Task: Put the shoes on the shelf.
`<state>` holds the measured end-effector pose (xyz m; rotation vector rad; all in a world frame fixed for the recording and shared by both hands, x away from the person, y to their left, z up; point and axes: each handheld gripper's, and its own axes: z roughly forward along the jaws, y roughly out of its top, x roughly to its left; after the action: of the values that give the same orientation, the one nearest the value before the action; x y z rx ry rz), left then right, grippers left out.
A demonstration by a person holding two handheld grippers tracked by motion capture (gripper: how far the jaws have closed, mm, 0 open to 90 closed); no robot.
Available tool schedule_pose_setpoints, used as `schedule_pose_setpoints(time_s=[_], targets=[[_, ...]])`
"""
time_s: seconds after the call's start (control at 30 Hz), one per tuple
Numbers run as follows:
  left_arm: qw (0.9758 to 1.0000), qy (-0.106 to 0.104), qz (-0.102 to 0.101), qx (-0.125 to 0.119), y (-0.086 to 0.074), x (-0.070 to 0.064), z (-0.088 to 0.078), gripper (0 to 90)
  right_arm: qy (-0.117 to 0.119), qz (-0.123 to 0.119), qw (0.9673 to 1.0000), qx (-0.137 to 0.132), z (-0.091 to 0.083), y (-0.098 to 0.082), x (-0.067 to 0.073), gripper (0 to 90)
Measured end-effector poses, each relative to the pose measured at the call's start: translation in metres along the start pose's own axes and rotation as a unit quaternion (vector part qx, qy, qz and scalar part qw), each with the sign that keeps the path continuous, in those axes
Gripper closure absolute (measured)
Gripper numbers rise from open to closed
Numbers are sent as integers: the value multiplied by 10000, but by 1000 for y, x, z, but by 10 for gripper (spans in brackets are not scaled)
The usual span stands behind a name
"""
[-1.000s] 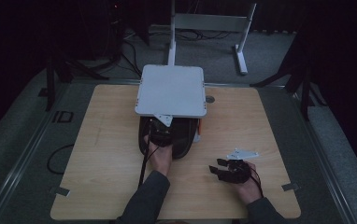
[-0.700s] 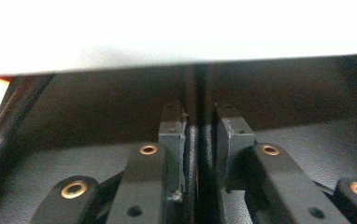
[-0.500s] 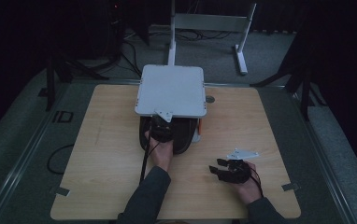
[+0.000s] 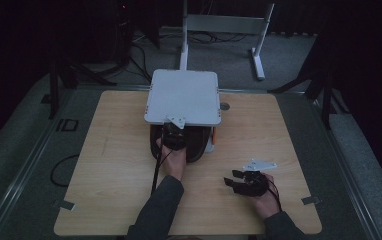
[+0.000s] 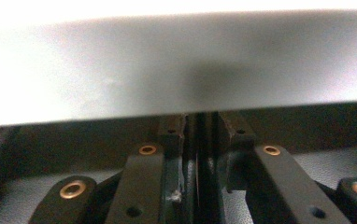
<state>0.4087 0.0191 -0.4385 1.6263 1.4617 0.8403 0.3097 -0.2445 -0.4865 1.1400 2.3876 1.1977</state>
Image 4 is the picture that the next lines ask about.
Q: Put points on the black tripod stand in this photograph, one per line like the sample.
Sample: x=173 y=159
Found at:
x=54 y=86
x=325 y=90

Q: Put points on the white metal stand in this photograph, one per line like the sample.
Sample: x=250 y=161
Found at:
x=222 y=24

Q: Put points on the white lidded cooking appliance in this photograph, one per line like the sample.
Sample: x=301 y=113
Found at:
x=182 y=96

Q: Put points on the dark computer tower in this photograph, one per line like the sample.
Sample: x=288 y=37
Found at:
x=112 y=30

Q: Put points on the person's right hand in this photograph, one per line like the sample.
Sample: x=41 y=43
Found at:
x=269 y=203

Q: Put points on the grey tape strip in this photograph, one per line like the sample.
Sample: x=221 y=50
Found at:
x=65 y=205
x=311 y=200

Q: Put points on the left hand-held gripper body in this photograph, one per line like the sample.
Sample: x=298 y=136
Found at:
x=174 y=138

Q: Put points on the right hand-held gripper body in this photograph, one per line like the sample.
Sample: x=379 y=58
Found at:
x=254 y=185

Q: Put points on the person's left hand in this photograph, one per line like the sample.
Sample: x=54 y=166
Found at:
x=174 y=163

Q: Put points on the round grey table grommet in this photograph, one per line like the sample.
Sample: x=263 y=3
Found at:
x=224 y=106

